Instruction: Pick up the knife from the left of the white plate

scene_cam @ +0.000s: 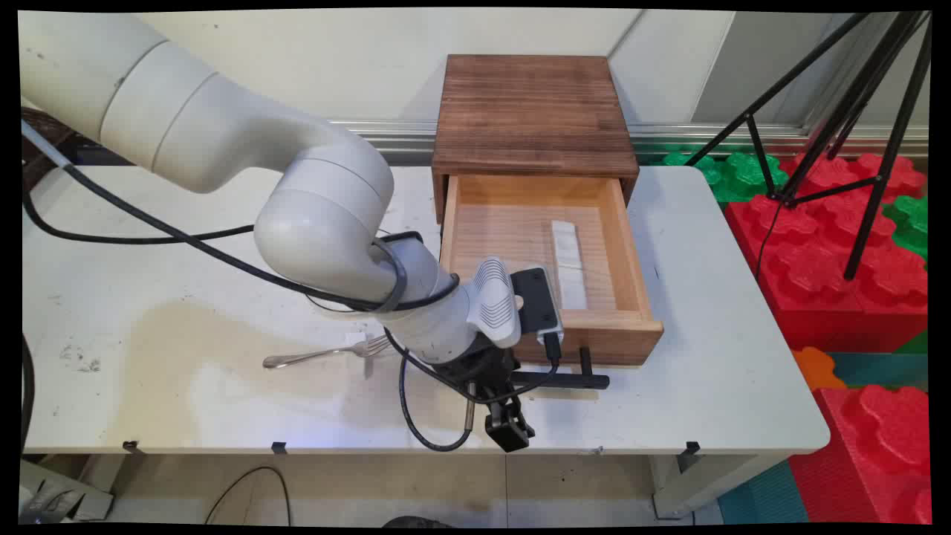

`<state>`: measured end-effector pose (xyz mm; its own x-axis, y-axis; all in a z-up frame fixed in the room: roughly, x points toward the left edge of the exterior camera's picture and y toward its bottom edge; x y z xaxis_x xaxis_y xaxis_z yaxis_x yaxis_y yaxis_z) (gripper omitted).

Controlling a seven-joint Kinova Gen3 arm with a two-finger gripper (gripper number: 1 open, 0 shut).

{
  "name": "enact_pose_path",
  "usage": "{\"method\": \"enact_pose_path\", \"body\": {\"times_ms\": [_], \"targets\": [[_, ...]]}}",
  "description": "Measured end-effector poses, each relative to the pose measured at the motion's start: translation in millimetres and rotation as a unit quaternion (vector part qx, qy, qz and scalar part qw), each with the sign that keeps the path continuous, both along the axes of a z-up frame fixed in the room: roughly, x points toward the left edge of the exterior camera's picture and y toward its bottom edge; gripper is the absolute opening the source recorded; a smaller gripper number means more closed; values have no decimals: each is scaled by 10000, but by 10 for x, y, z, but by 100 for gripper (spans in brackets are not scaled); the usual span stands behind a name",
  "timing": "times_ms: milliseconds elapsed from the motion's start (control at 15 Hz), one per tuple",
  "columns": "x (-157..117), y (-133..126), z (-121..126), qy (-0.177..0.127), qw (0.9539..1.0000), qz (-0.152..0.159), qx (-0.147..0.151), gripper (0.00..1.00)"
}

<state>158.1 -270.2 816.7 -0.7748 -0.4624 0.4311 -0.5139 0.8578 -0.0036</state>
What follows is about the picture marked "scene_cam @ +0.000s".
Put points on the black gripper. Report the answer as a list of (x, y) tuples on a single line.
[(475, 368)]

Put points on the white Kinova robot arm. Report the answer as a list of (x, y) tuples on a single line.
[(186, 111)]

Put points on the white ceramic cutlery rest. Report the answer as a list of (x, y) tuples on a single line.
[(566, 245), (575, 290)]

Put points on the light wooden drawer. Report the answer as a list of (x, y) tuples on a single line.
[(631, 334)]

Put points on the small white cutlery rest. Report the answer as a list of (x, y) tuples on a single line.
[(358, 369)]

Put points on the white table leg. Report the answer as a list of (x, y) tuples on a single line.
[(698, 487), (82, 483)]

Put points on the silver fork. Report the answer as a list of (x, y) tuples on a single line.
[(312, 357)]

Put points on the orange foam piece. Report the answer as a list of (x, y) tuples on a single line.
[(816, 368)]

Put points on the dark brown wooden cabinet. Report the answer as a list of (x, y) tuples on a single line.
[(531, 111)]

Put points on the green foam block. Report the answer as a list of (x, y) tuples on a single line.
[(747, 178), (695, 165), (910, 223)]

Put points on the large red foam block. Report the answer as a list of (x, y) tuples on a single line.
[(817, 297)]

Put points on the black tripod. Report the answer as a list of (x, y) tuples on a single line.
[(786, 198)]

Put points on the black silver wrist camera box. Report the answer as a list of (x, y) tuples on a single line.
[(535, 301)]

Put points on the silver aluminium wall rail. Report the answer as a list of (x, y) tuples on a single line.
[(669, 137)]

